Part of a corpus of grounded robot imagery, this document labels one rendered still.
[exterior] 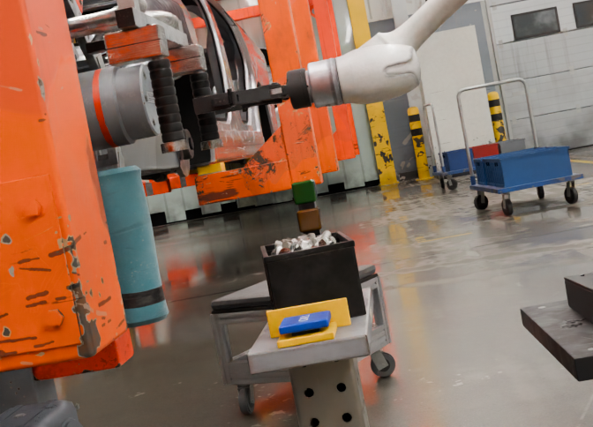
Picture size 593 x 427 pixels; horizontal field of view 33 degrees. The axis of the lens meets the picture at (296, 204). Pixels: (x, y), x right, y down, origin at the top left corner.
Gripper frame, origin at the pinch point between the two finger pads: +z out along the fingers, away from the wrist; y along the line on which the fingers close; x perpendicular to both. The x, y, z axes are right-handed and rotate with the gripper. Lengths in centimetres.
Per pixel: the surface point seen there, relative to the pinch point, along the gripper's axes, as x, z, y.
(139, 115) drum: -0.6, 7.7, -22.7
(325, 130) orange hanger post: -1, 8, 535
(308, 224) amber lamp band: -24.7, -16.7, -16.7
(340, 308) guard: -35, -22, -47
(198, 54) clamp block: 9.9, -0.7, -2.4
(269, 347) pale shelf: -38, -11, -53
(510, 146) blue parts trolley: -50, -164, 896
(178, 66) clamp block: 8.3, 3.4, -2.4
